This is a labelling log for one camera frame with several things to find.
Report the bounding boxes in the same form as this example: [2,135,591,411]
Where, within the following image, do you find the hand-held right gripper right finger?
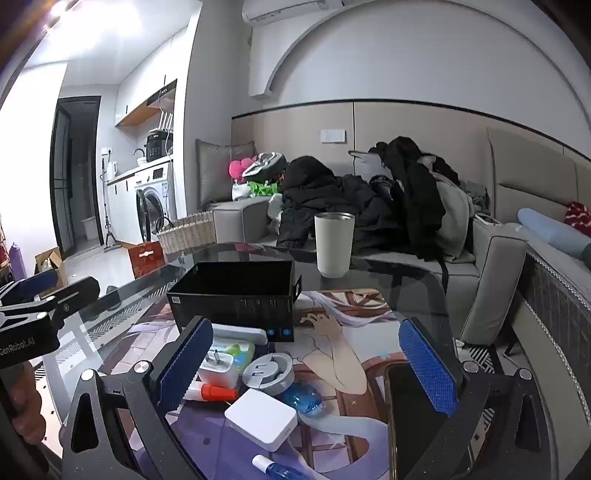
[398,318,562,480]

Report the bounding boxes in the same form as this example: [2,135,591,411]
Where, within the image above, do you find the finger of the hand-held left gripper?
[28,276,101,329]
[0,268,60,306]

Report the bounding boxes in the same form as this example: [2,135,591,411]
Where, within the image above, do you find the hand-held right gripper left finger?
[60,316,215,480]

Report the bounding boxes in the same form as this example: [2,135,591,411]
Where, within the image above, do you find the green white packet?
[210,338,256,374]

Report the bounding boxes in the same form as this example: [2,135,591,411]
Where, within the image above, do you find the black cardboard box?
[166,261,303,343]

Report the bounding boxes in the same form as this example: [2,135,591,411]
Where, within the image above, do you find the person's left hand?
[9,362,45,437]

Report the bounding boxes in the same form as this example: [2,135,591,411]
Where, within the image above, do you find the white plug charger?
[198,347,241,387]

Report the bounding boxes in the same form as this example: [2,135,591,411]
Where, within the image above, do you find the white tube orange cap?
[182,382,239,402]

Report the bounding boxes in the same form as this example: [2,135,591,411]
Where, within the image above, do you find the white power bank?
[210,323,269,346]

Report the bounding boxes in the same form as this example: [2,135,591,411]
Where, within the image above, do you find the black smartphone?
[384,362,467,480]

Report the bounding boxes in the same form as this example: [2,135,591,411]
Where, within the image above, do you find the red box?
[127,241,165,280]

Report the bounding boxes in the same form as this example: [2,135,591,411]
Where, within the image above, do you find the white square adapter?
[224,388,298,453]

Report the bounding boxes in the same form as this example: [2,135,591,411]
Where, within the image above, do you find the white kitchen cabinet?
[107,168,139,245]

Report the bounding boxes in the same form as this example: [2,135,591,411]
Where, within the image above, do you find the black framed door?
[51,96,102,259]

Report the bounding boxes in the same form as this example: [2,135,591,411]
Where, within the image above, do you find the blue transparent round object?
[283,384,324,415]

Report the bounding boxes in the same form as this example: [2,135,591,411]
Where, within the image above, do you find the wicker basket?
[156,211,218,254]

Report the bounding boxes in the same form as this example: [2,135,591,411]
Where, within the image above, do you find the grey sofa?
[196,127,591,347]

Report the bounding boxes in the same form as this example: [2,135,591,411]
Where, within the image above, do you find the white washing machine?
[134,157,177,243]

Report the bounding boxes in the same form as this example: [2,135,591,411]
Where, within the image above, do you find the blue spray bottle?
[252,454,315,480]

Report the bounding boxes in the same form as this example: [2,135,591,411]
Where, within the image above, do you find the grey mesh chair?
[501,240,591,480]

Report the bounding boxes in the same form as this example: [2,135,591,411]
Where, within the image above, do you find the grey garment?
[431,173,490,259]

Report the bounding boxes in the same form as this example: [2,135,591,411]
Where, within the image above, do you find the white cup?
[314,212,356,279]

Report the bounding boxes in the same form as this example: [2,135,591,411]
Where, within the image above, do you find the black countertop oven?
[146,131,174,162]

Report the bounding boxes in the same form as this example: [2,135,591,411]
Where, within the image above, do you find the blue pillow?
[516,208,591,259]

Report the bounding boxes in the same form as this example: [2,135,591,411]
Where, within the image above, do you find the grey cushion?
[195,138,257,210]

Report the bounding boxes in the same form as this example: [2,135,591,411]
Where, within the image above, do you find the pile of black clothes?
[277,136,462,264]

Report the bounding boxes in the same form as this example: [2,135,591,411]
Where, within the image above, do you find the green bag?
[247,179,282,198]

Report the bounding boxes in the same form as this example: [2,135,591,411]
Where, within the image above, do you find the pink plush toy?
[228,157,259,182]

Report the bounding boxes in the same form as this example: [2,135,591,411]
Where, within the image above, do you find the red patterned cloth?
[563,202,591,227]

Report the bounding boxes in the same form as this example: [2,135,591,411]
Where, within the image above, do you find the grey black helmet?
[241,151,289,183]

